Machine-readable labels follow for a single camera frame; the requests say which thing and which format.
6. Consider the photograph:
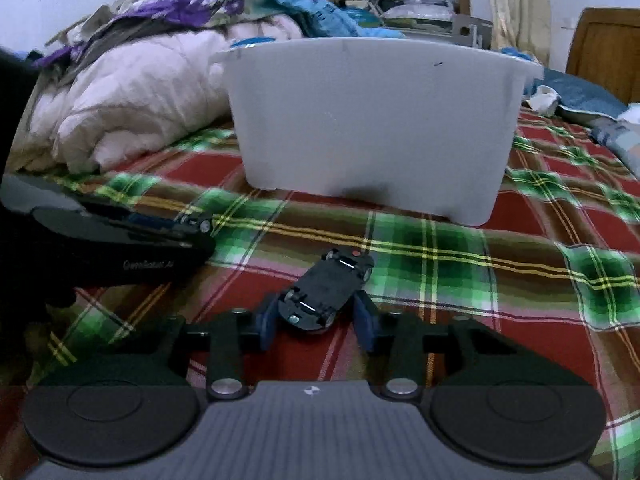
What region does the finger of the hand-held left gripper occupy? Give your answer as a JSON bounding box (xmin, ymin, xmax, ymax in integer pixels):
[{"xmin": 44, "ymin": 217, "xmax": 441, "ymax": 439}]
[{"xmin": 75, "ymin": 195, "xmax": 213, "ymax": 248}]

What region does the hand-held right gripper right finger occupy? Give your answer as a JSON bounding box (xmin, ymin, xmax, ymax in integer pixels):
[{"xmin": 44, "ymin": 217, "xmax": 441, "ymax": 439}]
[{"xmin": 352, "ymin": 292, "xmax": 561, "ymax": 401}]

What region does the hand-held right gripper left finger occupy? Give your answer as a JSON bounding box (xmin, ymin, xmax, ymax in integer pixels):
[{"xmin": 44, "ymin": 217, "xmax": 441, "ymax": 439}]
[{"xmin": 75, "ymin": 296, "xmax": 281, "ymax": 401}]

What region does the dark grey toy car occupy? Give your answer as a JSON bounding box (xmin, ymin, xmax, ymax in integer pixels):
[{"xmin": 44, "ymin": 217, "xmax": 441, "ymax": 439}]
[{"xmin": 276, "ymin": 247, "xmax": 376, "ymax": 332}]

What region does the white plastic container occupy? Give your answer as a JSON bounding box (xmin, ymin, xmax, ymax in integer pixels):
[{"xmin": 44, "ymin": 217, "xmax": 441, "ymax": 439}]
[{"xmin": 209, "ymin": 36, "xmax": 545, "ymax": 227}]

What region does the pink quilt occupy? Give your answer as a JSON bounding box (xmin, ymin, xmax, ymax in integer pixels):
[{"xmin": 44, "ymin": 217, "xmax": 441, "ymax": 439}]
[{"xmin": 22, "ymin": 15, "xmax": 306, "ymax": 173}]

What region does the red green plaid bedsheet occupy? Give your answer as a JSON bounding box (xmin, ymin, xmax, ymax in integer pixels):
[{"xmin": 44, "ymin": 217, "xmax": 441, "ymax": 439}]
[{"xmin": 0, "ymin": 107, "xmax": 640, "ymax": 480}]

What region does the dark grey cloth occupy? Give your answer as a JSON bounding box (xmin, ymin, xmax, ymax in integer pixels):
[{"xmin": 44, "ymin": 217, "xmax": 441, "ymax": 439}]
[{"xmin": 30, "ymin": 5, "xmax": 131, "ymax": 76}]

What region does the purple floral blanket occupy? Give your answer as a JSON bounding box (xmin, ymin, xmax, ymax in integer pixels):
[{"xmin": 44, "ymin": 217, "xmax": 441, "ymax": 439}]
[{"xmin": 37, "ymin": 0, "xmax": 281, "ymax": 68}]

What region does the blue patterned cloth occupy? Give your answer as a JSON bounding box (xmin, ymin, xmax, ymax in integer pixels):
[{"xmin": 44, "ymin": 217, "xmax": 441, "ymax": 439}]
[{"xmin": 250, "ymin": 0, "xmax": 406, "ymax": 41}]

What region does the white cloth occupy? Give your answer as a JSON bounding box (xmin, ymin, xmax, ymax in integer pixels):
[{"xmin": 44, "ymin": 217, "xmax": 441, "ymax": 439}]
[{"xmin": 522, "ymin": 85, "xmax": 561, "ymax": 116}]

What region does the light patterned pillow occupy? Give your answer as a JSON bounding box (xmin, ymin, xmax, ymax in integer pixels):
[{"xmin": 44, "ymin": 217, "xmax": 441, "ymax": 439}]
[{"xmin": 590, "ymin": 102, "xmax": 640, "ymax": 181}]

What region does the white plastic bag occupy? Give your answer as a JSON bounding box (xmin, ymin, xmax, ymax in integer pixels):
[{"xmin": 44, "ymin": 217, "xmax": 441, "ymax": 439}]
[{"xmin": 385, "ymin": 4, "xmax": 456, "ymax": 28}]

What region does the blue pillow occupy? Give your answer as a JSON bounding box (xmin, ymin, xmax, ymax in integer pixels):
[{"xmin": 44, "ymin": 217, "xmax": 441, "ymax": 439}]
[{"xmin": 522, "ymin": 67, "xmax": 628, "ymax": 122}]

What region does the cream curtain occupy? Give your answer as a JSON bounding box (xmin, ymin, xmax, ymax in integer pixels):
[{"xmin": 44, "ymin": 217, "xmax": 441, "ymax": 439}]
[{"xmin": 482, "ymin": 0, "xmax": 551, "ymax": 66}]

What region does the wooden headboard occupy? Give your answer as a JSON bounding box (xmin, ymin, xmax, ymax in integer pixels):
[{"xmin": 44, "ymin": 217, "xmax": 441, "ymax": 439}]
[{"xmin": 565, "ymin": 7, "xmax": 640, "ymax": 106}]

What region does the grey metal frame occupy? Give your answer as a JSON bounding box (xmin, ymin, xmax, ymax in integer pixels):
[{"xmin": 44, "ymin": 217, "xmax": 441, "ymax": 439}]
[{"xmin": 450, "ymin": 14, "xmax": 493, "ymax": 51}]

